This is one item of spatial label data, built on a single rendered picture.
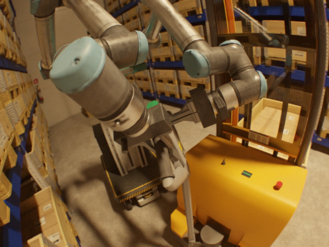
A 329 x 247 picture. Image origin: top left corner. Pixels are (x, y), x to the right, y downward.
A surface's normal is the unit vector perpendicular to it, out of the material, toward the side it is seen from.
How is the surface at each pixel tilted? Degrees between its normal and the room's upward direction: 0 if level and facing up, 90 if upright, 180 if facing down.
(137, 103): 87
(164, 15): 65
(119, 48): 80
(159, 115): 33
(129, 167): 90
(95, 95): 113
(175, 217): 22
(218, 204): 74
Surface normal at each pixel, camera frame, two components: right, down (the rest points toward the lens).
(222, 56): 0.28, 0.00
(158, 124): 0.18, 0.81
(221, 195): -0.76, 0.15
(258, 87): -0.14, 0.24
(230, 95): -0.24, 0.04
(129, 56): 0.66, 0.57
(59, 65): -0.33, -0.43
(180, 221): -0.43, -0.65
